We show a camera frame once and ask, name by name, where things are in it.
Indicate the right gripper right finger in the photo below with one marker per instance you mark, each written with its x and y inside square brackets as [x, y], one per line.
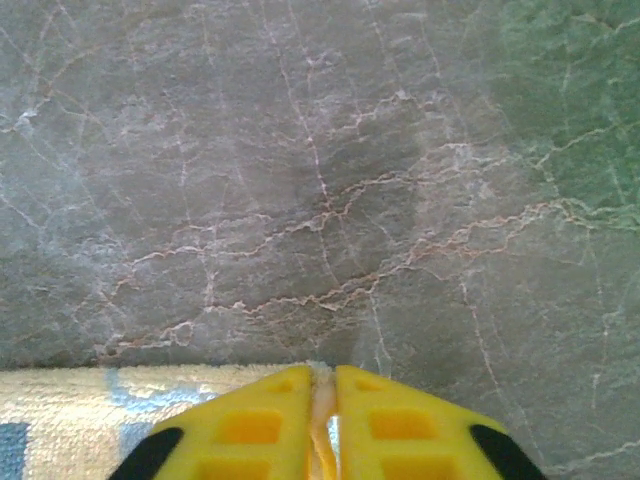
[400, 430]

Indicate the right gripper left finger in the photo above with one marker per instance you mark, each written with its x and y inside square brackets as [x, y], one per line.
[250, 430]

